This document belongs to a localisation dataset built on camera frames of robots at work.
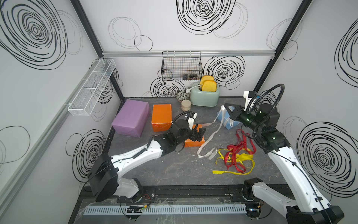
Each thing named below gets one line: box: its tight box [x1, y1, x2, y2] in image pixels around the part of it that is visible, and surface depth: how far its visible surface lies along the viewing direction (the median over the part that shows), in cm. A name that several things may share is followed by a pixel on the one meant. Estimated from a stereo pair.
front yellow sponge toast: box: [201, 80, 217, 92], surface depth 105 cm
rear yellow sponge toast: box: [199, 75, 216, 85], surface depth 107 cm
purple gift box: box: [110, 98, 151, 138], surface depth 95 cm
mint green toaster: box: [190, 84, 220, 107], surface depth 110 cm
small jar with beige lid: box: [180, 99, 192, 112], surface depth 111 cm
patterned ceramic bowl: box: [175, 91, 190, 101], surface depth 122 cm
